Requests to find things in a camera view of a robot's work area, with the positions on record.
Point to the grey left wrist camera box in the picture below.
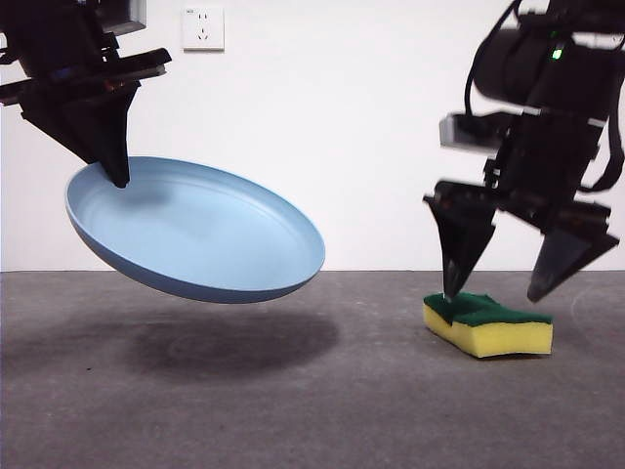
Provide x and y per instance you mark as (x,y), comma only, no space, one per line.
(139,14)

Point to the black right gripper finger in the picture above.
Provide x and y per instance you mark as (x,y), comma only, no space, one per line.
(566,259)
(464,229)

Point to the white wall socket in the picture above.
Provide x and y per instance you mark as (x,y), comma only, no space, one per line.
(203,28)

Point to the yellow sponge with green pad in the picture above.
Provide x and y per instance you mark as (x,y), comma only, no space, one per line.
(498,337)

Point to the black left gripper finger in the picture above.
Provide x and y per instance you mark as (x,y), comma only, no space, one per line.
(54,124)
(110,132)

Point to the light blue round plate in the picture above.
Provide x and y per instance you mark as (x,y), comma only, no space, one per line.
(195,234)

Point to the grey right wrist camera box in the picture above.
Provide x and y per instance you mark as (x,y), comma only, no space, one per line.
(469,129)

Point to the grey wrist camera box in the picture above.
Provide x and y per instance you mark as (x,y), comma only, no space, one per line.
(469,129)
(139,14)

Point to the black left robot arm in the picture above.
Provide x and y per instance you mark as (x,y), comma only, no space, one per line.
(49,34)

